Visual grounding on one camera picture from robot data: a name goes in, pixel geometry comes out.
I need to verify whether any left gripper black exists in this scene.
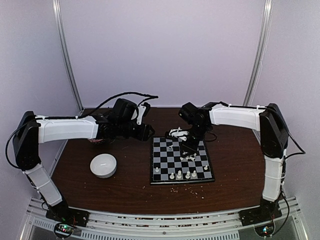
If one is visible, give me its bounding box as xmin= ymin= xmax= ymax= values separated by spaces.
xmin=117 ymin=120 xmax=155 ymax=141

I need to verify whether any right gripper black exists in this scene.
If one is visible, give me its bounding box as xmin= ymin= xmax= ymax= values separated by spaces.
xmin=180 ymin=123 xmax=210 ymax=158

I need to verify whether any white chess bishop piece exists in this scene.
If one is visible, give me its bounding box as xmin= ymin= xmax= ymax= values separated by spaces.
xmin=185 ymin=171 xmax=191 ymax=179

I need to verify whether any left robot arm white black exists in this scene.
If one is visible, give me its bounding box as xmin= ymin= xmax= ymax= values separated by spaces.
xmin=12 ymin=98 xmax=155 ymax=222

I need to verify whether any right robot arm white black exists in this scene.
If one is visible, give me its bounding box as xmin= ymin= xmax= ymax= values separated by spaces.
xmin=178 ymin=102 xmax=289 ymax=223

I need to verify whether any pile of white chess pieces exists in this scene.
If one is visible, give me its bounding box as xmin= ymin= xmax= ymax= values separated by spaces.
xmin=179 ymin=154 xmax=197 ymax=162

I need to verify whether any black grey chess board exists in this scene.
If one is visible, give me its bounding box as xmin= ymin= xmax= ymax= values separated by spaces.
xmin=150 ymin=136 xmax=216 ymax=185

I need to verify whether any red patterned small bowl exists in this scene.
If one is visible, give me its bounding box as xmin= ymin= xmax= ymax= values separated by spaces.
xmin=89 ymin=139 xmax=105 ymax=145

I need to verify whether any white ceramic bowl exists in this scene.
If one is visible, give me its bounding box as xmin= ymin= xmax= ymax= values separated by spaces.
xmin=90 ymin=153 xmax=118 ymax=179

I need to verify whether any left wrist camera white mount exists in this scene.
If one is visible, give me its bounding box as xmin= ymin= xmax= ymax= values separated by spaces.
xmin=131 ymin=102 xmax=151 ymax=125

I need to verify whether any aluminium front rail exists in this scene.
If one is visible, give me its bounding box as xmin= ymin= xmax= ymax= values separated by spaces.
xmin=17 ymin=197 xmax=311 ymax=240

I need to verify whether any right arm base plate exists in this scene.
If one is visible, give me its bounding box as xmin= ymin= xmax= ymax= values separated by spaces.
xmin=238 ymin=207 xmax=282 ymax=227

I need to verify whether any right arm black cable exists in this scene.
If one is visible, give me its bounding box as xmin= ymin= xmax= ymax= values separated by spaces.
xmin=271 ymin=107 xmax=307 ymax=237

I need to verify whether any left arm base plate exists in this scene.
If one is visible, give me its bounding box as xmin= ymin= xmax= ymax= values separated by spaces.
xmin=45 ymin=208 xmax=90 ymax=227

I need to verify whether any right aluminium frame post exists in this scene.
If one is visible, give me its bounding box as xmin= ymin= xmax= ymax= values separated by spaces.
xmin=243 ymin=0 xmax=274 ymax=107

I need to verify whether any aluminium frame post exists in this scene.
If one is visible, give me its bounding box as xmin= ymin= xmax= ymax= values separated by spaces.
xmin=52 ymin=0 xmax=84 ymax=112
xmin=243 ymin=0 xmax=274 ymax=107

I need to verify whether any left aluminium frame post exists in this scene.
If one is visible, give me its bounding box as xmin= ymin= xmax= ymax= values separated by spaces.
xmin=52 ymin=0 xmax=84 ymax=112

